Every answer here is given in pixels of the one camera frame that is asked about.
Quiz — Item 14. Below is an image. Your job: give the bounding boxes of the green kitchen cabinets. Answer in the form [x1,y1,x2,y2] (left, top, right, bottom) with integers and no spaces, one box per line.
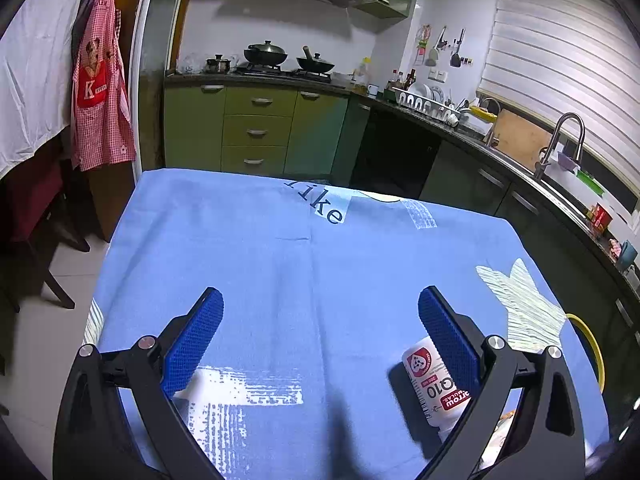
[164,81,370,185]

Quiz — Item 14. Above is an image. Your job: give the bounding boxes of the wooden cutting board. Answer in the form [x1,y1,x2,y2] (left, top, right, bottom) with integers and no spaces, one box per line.
[494,110,551,172]

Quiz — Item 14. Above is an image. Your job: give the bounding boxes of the white hanging cloth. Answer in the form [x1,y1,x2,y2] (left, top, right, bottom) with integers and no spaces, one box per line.
[0,0,80,174]

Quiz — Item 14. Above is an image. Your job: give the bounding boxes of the red tin can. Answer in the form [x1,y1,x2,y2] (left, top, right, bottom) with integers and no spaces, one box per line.
[588,203,612,236]

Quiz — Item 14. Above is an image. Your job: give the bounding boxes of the black frying pan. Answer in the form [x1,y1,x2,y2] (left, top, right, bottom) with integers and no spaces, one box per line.
[296,46,334,74]

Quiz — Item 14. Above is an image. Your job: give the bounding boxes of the steel kitchen faucet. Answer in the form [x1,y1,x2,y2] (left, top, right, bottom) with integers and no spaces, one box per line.
[531,112,586,182]

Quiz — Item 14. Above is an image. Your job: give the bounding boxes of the small steel pot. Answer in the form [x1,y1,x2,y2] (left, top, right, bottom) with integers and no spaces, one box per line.
[204,54,231,74]

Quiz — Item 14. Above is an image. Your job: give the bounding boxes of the white dish rack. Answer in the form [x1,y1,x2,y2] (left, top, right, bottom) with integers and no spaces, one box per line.
[394,82,463,126]

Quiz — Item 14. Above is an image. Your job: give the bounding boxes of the yellow-rimmed trash bin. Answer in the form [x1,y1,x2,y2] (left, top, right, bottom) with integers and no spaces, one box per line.
[566,313,606,393]

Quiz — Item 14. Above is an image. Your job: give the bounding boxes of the orange white snack bag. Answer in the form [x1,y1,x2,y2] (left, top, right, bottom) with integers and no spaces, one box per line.
[478,411,515,470]

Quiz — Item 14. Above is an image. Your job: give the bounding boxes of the red checkered apron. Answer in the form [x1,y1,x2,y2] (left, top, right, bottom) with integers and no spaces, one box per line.
[72,0,136,171]

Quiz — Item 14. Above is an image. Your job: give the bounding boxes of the black wok with lid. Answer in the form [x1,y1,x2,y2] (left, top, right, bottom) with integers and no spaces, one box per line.
[244,40,288,66]

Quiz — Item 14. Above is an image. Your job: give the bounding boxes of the white supplement bottle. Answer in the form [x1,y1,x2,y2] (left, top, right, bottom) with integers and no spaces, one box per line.
[401,337,471,442]

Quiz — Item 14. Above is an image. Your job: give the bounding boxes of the white window blind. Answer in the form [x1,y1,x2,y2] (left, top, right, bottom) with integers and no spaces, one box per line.
[478,0,639,190]

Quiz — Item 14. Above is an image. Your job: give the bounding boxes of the dark wooden chair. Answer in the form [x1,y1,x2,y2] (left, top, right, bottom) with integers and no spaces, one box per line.
[1,138,90,312]

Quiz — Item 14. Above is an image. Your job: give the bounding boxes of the light blue tablecloth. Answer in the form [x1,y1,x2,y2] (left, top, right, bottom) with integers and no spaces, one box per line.
[85,169,610,479]

